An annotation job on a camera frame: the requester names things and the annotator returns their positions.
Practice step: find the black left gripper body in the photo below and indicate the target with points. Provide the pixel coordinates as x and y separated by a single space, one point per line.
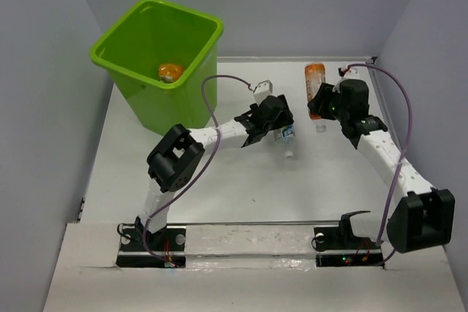
282 119

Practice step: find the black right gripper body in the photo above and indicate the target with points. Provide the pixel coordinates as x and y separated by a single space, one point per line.
330 107

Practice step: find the clear bottle green white label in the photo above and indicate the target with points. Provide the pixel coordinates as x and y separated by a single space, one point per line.
284 138

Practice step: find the orange capped orange label bottle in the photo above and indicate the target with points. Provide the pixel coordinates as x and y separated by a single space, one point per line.
314 77

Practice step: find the small orange juice bottle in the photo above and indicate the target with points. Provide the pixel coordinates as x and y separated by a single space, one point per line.
170 73

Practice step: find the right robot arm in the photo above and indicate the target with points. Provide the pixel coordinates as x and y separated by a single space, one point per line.
416 215

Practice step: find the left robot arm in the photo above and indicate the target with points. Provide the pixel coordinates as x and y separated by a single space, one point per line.
174 160

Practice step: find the green plastic bin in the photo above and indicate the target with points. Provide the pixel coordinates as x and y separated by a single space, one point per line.
162 58

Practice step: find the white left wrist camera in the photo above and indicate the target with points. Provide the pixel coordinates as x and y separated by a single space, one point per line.
262 90

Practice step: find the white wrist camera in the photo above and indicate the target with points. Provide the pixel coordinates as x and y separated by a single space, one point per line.
262 90
346 73

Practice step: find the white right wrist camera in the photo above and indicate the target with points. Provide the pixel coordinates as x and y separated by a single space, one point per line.
346 73

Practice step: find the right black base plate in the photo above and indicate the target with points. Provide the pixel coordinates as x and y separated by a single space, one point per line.
337 246

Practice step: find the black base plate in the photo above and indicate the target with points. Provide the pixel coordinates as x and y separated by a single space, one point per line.
167 246
337 246

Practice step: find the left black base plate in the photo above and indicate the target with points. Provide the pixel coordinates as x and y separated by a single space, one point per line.
167 246

